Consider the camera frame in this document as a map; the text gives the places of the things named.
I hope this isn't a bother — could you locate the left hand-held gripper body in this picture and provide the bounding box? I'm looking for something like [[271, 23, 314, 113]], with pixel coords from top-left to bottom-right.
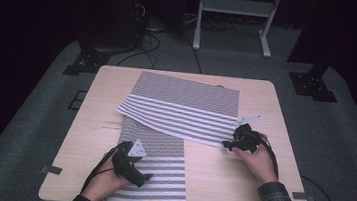
[[109, 136, 150, 182]]

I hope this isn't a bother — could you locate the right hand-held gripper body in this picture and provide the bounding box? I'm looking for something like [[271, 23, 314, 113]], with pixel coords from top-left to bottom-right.
[[226, 111, 267, 156]]

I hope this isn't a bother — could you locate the grey white striped cloth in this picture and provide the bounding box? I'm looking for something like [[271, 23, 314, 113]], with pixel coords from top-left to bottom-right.
[[101, 115, 196, 201], [112, 68, 244, 151]]

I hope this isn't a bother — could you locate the person's right hand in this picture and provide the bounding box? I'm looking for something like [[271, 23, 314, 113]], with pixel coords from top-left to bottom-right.
[[227, 129, 284, 188]]

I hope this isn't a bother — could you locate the person's left hand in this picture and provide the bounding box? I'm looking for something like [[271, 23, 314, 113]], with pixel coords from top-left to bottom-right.
[[79, 149, 136, 201]]

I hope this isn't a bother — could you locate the grey tape strip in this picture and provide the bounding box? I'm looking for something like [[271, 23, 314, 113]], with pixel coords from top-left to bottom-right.
[[291, 190, 318, 201], [40, 164, 64, 177]]

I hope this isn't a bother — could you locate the black stand base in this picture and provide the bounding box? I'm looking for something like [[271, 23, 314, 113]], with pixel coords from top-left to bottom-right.
[[285, 56, 342, 104], [62, 36, 114, 80]]

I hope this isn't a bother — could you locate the white metal stand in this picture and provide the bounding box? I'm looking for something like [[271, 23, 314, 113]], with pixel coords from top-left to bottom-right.
[[191, 0, 284, 61]]

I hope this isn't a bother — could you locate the left hand-held gripper black cable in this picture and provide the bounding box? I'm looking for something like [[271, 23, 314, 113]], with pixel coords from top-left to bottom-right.
[[79, 143, 119, 198]]

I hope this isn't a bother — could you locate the hand-held gripper black cable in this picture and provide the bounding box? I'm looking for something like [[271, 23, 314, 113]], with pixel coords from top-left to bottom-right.
[[252, 131, 285, 181], [79, 143, 119, 198]]

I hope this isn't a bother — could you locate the right hand-held gripper black cable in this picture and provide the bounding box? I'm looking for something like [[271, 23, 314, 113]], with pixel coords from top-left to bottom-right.
[[252, 131, 285, 181]]

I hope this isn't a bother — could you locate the straight black floor cable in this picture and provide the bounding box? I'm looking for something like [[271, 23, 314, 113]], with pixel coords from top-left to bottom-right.
[[174, 32, 207, 76]]

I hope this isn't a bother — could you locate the looped black floor cable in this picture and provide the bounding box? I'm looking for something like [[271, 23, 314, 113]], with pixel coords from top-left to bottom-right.
[[115, 28, 163, 71]]

